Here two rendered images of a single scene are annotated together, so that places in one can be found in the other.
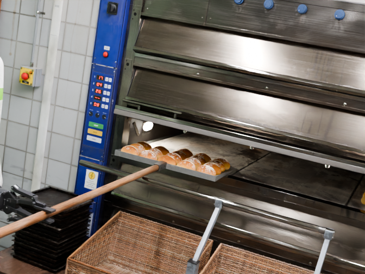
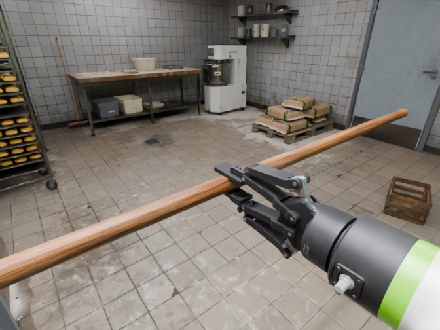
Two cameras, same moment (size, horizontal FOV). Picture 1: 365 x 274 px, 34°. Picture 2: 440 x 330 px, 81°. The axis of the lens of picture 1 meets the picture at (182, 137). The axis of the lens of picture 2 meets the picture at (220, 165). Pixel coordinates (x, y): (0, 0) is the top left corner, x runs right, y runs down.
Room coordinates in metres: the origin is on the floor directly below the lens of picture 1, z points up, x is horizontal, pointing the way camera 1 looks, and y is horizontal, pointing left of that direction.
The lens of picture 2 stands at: (2.25, 0.60, 1.42)
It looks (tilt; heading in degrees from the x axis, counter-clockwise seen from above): 26 degrees down; 211
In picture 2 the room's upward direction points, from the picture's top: straight up
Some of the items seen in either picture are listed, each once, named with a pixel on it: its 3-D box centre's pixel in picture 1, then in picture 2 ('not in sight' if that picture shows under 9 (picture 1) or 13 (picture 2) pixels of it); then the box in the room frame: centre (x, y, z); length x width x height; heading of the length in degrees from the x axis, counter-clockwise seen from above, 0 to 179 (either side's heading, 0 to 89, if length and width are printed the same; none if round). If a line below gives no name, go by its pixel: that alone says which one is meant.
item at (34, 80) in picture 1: (30, 75); not in sight; (3.27, 0.89, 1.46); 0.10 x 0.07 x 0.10; 69
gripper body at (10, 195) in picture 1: (6, 201); (311, 227); (1.96, 0.56, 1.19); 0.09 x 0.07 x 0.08; 70
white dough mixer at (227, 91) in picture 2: not in sight; (222, 80); (-2.59, -2.28, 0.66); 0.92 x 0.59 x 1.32; 159
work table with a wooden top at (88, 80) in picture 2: not in sight; (142, 96); (-1.21, -3.24, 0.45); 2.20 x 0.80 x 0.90; 159
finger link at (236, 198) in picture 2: (43, 218); (232, 191); (1.90, 0.42, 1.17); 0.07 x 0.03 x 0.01; 70
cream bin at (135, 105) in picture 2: not in sight; (128, 103); (-0.95, -3.34, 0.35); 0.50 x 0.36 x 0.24; 71
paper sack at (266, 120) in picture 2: not in sight; (274, 118); (-1.85, -0.84, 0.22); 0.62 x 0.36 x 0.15; 164
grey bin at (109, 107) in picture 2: not in sight; (105, 107); (-0.56, -3.48, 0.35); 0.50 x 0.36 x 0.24; 69
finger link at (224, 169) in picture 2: (44, 208); (233, 173); (1.90, 0.42, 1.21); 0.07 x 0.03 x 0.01; 70
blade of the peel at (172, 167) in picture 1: (177, 159); not in sight; (3.01, 0.01, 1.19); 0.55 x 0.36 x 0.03; 70
